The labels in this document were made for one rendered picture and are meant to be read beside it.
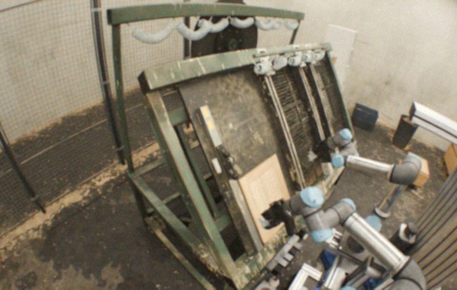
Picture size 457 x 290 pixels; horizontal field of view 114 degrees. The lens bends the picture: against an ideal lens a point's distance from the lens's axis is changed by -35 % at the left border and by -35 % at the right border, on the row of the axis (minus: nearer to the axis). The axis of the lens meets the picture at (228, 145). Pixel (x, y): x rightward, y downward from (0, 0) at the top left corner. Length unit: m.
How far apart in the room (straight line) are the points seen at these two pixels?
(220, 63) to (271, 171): 0.76
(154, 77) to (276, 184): 1.04
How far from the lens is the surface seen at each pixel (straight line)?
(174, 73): 1.09
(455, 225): 0.94
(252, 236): 1.41
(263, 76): 1.54
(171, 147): 1.05
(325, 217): 0.81
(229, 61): 1.32
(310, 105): 1.96
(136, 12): 1.40
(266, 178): 1.48
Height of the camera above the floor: 2.21
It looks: 36 degrees down
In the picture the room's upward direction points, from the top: 5 degrees clockwise
